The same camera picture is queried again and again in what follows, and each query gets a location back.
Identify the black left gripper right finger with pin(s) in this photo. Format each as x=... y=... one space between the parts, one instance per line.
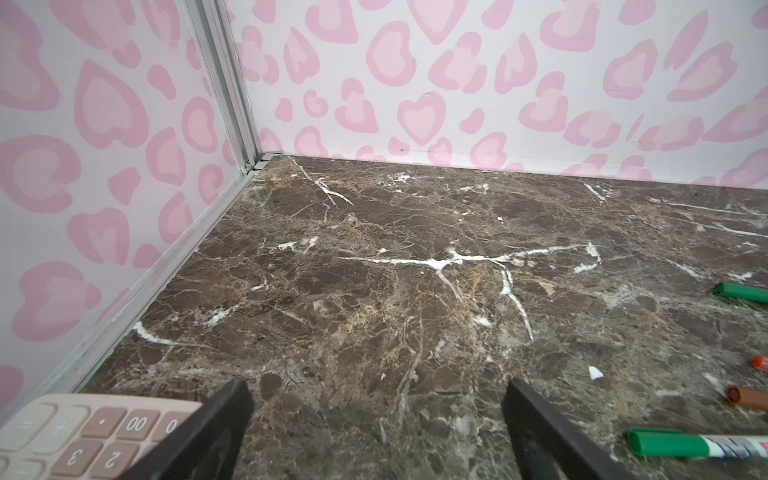
x=547 y=445

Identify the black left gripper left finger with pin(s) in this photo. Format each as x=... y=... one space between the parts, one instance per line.
x=206 y=445

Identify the green cap marker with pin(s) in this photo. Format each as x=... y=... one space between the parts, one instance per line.
x=674 y=444
x=741 y=292

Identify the red pen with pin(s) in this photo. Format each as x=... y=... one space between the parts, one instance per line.
x=760 y=362

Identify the pink calculator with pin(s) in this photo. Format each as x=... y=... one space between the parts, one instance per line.
x=86 y=436

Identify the brown cap marker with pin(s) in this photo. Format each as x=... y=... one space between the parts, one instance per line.
x=747 y=398

